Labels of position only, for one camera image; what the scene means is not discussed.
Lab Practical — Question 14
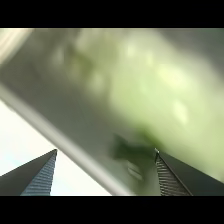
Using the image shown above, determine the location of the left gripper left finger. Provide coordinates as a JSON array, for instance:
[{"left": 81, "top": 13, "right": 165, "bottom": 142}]
[{"left": 0, "top": 148, "right": 58, "bottom": 197}]

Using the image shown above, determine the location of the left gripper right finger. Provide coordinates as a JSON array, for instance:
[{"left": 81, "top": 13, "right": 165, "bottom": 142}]
[{"left": 153, "top": 147, "right": 224, "bottom": 197}]

